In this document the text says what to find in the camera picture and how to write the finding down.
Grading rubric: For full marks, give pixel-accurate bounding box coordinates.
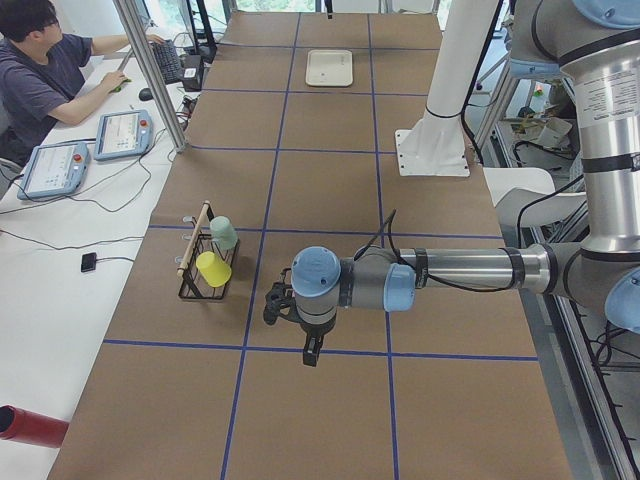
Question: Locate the cream plastic tray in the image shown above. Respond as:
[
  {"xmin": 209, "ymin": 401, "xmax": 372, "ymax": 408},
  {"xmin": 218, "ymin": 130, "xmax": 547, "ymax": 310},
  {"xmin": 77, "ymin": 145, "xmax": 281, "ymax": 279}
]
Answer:
[{"xmin": 305, "ymin": 49, "xmax": 353, "ymax": 87}]

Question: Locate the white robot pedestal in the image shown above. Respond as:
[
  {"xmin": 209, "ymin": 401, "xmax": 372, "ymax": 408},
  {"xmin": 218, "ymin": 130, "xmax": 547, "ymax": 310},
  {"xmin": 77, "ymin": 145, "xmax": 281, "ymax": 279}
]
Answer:
[{"xmin": 395, "ymin": 0, "xmax": 502, "ymax": 177}]

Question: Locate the near teach pendant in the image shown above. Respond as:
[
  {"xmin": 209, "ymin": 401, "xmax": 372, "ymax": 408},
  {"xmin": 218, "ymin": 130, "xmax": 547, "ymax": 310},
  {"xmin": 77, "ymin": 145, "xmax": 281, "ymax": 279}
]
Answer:
[{"xmin": 17, "ymin": 142, "xmax": 90, "ymax": 200}]

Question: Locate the teach pendant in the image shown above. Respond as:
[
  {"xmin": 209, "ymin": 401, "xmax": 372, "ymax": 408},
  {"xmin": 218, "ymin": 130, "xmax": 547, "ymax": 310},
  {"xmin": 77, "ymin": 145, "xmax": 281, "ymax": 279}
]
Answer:
[
  {"xmin": 94, "ymin": 110, "xmax": 153, "ymax": 161},
  {"xmin": 17, "ymin": 142, "xmax": 90, "ymax": 200}
]

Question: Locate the black computer mouse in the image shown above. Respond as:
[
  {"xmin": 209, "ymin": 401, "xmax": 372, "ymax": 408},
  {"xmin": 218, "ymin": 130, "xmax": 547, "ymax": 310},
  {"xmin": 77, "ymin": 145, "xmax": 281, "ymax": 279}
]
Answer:
[{"xmin": 138, "ymin": 88, "xmax": 153, "ymax": 101}]

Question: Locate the black keyboard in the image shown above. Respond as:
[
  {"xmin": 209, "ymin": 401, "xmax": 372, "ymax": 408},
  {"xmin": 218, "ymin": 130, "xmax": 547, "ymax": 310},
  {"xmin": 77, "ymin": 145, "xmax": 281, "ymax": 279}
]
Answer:
[{"xmin": 150, "ymin": 40, "xmax": 183, "ymax": 84}]

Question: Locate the far teach pendant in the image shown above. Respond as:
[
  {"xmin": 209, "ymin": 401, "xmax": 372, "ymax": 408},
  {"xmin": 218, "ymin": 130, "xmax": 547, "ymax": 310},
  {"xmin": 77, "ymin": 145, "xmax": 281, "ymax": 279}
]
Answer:
[{"xmin": 94, "ymin": 110, "xmax": 153, "ymax": 161}]

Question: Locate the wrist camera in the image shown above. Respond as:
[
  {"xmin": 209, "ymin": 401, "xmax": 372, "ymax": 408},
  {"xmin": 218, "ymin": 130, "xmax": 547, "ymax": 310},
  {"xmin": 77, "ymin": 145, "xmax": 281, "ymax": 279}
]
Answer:
[{"xmin": 263, "ymin": 268, "xmax": 300, "ymax": 326}]

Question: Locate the black mini computer box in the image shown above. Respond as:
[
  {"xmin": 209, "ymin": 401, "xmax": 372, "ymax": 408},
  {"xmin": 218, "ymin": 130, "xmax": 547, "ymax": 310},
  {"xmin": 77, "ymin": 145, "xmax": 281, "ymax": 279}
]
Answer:
[{"xmin": 181, "ymin": 55, "xmax": 204, "ymax": 92}]

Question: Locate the white chair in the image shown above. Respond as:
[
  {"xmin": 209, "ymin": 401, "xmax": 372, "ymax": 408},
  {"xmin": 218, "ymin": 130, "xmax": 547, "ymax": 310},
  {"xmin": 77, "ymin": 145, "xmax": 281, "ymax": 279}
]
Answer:
[{"xmin": 483, "ymin": 167, "xmax": 586, "ymax": 227}]

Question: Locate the black wire cup rack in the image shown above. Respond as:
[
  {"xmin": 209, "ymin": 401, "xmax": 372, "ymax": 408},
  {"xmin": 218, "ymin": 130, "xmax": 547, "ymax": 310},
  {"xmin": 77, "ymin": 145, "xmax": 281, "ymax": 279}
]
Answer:
[{"xmin": 176, "ymin": 201, "xmax": 240, "ymax": 302}]

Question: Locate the seated person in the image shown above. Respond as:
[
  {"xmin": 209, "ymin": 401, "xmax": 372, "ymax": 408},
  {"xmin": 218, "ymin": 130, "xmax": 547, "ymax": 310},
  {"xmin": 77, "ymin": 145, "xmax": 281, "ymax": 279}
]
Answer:
[{"xmin": 0, "ymin": 0, "xmax": 166, "ymax": 166}]

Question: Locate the yellow cup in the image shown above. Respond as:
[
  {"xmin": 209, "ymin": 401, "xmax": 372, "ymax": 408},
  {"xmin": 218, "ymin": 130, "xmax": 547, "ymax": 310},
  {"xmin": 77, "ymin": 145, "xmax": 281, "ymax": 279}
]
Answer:
[{"xmin": 196, "ymin": 251, "xmax": 232, "ymax": 288}]

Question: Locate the small black puck device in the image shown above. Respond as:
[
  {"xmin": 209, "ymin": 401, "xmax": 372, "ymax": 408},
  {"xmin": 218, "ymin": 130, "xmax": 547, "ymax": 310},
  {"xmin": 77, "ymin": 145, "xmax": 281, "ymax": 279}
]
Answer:
[{"xmin": 80, "ymin": 252, "xmax": 98, "ymax": 273}]

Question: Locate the aluminium frame post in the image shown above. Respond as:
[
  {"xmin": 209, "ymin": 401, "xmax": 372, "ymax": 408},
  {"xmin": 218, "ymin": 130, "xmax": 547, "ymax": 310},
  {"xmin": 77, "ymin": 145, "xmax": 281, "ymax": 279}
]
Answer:
[{"xmin": 113, "ymin": 0, "xmax": 187, "ymax": 153}]

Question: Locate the pale green cup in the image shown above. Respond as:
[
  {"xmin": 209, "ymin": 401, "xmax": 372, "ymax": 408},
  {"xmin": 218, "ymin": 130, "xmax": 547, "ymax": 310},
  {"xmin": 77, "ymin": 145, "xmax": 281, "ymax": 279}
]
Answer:
[{"xmin": 210, "ymin": 216, "xmax": 238, "ymax": 251}]

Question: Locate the red cylinder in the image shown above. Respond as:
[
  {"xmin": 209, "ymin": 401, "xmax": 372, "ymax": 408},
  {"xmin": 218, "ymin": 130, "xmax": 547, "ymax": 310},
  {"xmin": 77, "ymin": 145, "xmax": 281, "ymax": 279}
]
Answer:
[{"xmin": 1, "ymin": 405, "xmax": 69, "ymax": 448}]

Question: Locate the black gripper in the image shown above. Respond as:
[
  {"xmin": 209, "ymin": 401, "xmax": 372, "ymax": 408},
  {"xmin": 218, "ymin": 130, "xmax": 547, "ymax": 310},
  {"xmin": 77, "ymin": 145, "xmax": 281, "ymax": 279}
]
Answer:
[{"xmin": 301, "ymin": 319, "xmax": 336, "ymax": 366}]

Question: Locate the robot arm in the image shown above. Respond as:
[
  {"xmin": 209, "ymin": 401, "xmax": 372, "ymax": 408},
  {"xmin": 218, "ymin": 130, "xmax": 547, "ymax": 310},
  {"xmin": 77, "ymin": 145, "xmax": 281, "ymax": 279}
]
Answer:
[{"xmin": 289, "ymin": 1, "xmax": 639, "ymax": 366}]

